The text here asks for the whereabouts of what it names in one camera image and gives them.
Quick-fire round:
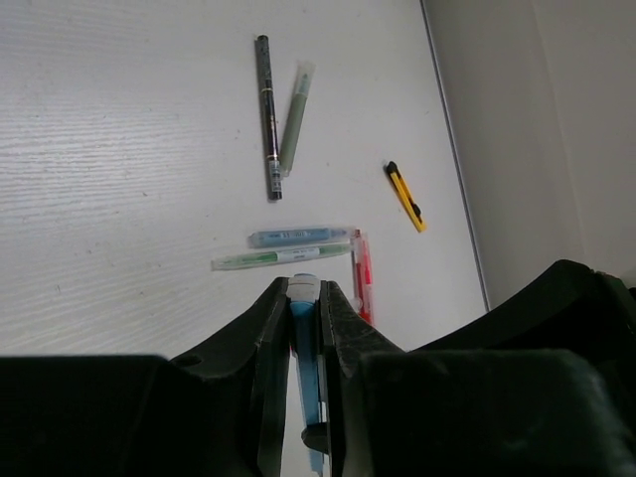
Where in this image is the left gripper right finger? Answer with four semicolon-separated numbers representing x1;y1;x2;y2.
319;281;412;476

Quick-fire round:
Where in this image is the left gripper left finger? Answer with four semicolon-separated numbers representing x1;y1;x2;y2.
170;277;290;476

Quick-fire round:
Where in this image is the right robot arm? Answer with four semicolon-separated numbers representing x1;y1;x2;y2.
420;259;635;363

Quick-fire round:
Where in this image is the red pen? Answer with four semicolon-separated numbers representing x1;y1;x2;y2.
352;229;375;326

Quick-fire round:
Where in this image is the green pen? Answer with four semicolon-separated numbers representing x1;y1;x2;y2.
211;242;352;271

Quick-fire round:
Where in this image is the light blue marker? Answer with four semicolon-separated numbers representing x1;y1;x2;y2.
247;227;356;248

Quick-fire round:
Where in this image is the yellow utility knife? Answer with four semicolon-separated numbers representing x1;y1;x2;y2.
384;161;427;233

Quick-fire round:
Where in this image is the black pen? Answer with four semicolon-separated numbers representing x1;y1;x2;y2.
254;35;282;202

